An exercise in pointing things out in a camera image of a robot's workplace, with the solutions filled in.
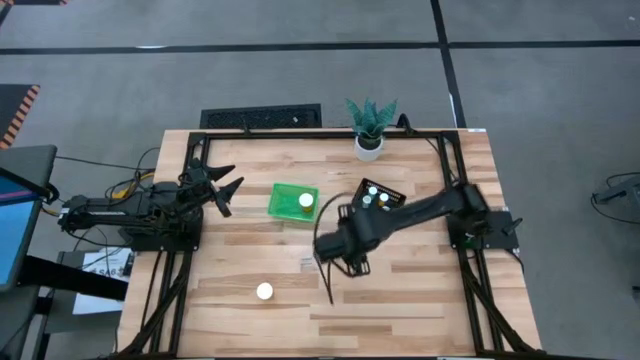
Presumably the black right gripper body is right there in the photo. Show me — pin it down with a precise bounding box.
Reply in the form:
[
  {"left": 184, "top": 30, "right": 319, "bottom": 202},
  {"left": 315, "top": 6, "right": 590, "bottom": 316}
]
[{"left": 314, "top": 214, "right": 381, "bottom": 262}]

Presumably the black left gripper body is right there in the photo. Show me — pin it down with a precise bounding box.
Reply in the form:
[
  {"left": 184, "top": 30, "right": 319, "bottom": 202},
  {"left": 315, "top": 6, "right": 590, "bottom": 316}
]
[{"left": 180, "top": 158, "right": 219, "bottom": 211}]

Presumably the green plastic basket bin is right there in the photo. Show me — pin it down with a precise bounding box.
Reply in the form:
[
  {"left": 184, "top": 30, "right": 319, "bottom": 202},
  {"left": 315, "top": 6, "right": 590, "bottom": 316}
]
[{"left": 266, "top": 182, "right": 321, "bottom": 225}]

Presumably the black plastic basket bin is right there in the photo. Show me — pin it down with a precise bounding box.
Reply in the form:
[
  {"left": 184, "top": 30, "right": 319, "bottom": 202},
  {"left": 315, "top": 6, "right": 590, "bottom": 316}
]
[{"left": 351, "top": 177, "right": 407, "bottom": 212}]

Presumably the artificial plant in white pot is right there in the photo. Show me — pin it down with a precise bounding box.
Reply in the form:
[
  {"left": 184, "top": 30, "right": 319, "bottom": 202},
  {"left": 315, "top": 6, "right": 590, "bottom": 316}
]
[{"left": 344, "top": 97, "right": 399, "bottom": 163}]

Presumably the white paper sheet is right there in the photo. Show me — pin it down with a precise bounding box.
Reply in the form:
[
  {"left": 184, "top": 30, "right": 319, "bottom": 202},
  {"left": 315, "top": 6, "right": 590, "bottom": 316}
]
[{"left": 72, "top": 247, "right": 134, "bottom": 316}]

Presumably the black stand bar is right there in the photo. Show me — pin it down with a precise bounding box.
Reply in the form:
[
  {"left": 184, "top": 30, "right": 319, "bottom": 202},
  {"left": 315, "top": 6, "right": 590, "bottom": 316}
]
[{"left": 19, "top": 254, "right": 129, "bottom": 301}]

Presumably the grey monitor back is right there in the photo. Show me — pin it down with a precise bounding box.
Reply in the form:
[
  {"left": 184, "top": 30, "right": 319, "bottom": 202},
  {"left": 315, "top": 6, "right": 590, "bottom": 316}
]
[{"left": 0, "top": 144, "right": 59, "bottom": 201}]

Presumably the monitor with blue screen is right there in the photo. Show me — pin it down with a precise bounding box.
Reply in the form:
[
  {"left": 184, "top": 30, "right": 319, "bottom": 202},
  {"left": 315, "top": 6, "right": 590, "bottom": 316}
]
[{"left": 0, "top": 167, "right": 44, "bottom": 294}]

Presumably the black mat with hazard stripes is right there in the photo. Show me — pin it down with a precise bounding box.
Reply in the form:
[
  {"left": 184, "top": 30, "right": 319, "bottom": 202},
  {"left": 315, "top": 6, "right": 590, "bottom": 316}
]
[{"left": 0, "top": 83, "right": 41, "bottom": 150}]

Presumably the grey tripod stand base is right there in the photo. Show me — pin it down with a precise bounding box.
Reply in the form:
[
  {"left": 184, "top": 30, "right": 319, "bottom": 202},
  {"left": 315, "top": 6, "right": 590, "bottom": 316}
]
[{"left": 591, "top": 172, "right": 640, "bottom": 226}]

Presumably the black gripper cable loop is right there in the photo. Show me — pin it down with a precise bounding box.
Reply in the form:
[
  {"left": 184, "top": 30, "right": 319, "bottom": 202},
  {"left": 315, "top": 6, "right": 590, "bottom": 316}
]
[{"left": 312, "top": 191, "right": 362, "bottom": 306}]

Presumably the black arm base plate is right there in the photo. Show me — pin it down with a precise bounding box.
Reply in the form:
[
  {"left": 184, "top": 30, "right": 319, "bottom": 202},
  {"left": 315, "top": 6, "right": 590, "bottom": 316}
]
[
  {"left": 119, "top": 219, "right": 204, "bottom": 253},
  {"left": 447, "top": 209, "right": 524, "bottom": 251}
]

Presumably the black and yellow cable bundle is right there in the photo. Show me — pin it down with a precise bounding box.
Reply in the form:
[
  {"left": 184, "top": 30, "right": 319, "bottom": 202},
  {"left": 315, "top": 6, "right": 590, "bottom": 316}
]
[{"left": 103, "top": 167, "right": 171, "bottom": 204}]

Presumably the thin black cable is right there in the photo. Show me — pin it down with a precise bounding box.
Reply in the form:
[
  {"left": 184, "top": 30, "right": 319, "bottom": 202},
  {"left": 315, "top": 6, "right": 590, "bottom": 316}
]
[{"left": 53, "top": 147, "right": 161, "bottom": 174}]

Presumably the black aluminium table frame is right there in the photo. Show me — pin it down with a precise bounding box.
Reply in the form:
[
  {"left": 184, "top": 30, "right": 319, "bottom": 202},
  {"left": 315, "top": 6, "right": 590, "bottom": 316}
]
[{"left": 117, "top": 129, "right": 544, "bottom": 359}]

